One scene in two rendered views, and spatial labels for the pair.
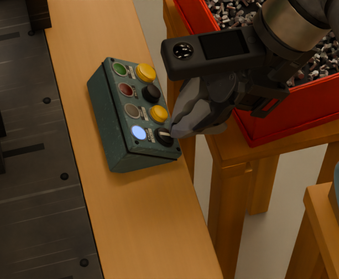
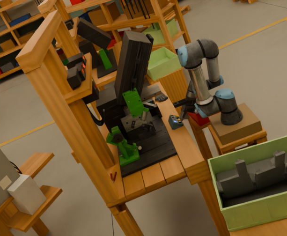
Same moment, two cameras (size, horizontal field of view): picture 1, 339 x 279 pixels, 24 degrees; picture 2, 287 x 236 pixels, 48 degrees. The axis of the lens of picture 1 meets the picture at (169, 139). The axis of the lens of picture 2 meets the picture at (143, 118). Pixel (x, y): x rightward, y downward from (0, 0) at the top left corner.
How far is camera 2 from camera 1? 1.65 m
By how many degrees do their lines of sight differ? 32
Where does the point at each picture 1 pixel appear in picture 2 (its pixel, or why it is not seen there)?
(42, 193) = (162, 135)
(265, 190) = not seen: hidden behind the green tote
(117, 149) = (172, 125)
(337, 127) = not seen: hidden behind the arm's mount
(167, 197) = (181, 130)
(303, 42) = (192, 96)
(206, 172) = not seen: hidden behind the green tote
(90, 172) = (169, 130)
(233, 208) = (204, 143)
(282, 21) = (187, 93)
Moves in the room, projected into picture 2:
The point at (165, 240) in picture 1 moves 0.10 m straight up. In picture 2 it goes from (181, 135) to (177, 124)
